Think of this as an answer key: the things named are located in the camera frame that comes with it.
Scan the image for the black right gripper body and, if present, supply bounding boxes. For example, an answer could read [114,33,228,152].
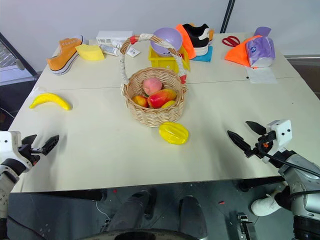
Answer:
[251,131,278,161]

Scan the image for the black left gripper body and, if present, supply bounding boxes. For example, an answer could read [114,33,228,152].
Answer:
[16,143,44,166]

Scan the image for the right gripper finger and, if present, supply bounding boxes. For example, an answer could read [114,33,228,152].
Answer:
[226,129,255,158]
[245,120,268,136]

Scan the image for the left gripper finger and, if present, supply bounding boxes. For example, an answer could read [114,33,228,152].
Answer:
[40,134,60,156]
[21,134,38,149]

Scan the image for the small red yellow fruit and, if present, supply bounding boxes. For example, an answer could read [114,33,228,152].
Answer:
[131,95,150,109]

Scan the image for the yellow banana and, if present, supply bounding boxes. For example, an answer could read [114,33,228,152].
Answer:
[29,92,74,111]

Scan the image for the white paper sheet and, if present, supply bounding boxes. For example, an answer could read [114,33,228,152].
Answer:
[245,66,278,85]

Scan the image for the black table crossbar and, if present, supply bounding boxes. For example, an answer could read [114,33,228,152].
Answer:
[47,188,108,202]

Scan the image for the white shoe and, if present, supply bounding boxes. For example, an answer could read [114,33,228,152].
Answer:
[250,193,283,217]

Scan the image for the yellow starfruit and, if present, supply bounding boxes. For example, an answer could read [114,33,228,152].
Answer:
[158,121,190,146]

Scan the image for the purple tissue pack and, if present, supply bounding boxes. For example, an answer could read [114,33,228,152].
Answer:
[244,26,276,68]

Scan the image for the black rounded shape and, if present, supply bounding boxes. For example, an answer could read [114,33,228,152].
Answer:
[178,195,209,240]

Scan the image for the blue cloth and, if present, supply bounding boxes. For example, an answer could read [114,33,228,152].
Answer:
[192,45,214,62]

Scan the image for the orange canvas sneaker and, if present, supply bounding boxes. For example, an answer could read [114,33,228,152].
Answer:
[46,34,85,76]

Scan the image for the red scissors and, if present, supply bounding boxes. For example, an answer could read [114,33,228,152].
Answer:
[221,35,241,48]

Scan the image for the red yellow mango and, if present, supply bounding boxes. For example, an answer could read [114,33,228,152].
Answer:
[147,89,177,109]

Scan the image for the yellow sponge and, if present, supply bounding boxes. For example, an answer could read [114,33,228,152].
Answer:
[74,43,106,62]

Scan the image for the grey rounded shape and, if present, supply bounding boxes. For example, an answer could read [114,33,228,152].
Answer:
[107,187,158,236]

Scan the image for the pink peach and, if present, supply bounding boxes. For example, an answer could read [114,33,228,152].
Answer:
[142,77,163,96]

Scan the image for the black white orange sneaker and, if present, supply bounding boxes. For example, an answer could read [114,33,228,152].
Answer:
[181,23,215,56]

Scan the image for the small white packet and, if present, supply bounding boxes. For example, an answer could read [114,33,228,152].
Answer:
[99,44,121,56]

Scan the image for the yellow plastic bin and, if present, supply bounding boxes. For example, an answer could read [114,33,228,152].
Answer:
[147,46,191,73]

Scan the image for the black pole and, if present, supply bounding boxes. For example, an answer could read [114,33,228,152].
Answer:
[219,0,236,34]

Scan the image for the white paper tag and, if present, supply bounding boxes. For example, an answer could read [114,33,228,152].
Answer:
[126,47,141,58]

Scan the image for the white cardboard box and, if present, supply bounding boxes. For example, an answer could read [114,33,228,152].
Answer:
[95,30,134,47]

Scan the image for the purple bowl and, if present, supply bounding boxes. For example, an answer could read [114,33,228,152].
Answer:
[150,26,183,56]

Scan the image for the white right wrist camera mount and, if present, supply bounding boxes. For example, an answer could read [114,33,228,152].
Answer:
[265,119,293,157]

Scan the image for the dark metal frame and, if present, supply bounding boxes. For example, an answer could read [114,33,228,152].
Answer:
[0,32,39,86]

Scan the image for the wicker basket with handle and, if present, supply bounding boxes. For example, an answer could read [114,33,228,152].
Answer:
[119,32,188,128]

